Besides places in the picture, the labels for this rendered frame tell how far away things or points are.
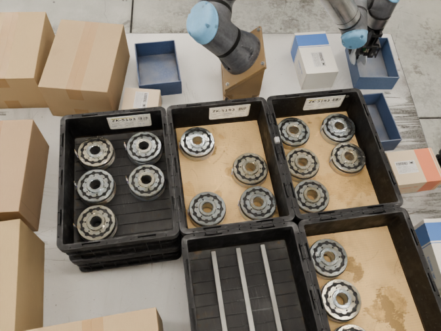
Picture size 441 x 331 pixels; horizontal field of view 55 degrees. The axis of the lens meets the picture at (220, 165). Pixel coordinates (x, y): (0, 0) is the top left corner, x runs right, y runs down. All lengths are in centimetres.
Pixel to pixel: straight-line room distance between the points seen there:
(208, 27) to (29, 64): 60
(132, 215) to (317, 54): 90
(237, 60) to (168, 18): 149
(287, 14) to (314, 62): 138
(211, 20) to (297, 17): 166
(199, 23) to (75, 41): 45
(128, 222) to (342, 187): 63
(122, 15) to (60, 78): 150
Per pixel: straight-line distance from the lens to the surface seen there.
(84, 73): 147
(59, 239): 112
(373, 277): 123
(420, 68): 294
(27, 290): 122
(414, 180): 147
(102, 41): 155
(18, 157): 134
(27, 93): 157
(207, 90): 158
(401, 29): 312
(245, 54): 144
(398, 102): 173
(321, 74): 159
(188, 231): 107
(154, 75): 163
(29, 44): 160
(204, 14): 137
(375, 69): 179
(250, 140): 132
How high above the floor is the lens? 194
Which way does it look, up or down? 62 degrees down
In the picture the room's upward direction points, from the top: 6 degrees clockwise
